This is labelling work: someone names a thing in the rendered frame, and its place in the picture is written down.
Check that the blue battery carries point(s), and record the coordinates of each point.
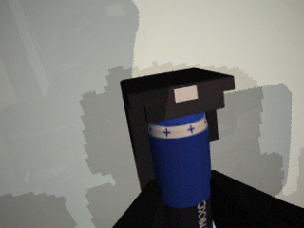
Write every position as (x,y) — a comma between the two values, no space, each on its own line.
(181,157)

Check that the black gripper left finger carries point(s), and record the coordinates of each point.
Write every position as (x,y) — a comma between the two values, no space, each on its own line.
(146,211)

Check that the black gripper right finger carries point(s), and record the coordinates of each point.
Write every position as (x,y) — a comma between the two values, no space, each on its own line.
(237,205)

